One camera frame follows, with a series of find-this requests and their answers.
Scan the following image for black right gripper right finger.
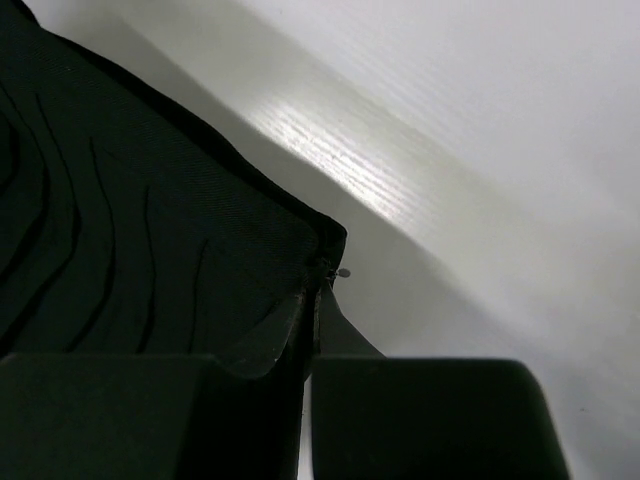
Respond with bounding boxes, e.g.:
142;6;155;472
311;283;569;479

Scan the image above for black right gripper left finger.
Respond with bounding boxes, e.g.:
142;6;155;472
1;294;305;479

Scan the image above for black pleated skirt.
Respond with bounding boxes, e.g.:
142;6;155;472
1;1;346;377

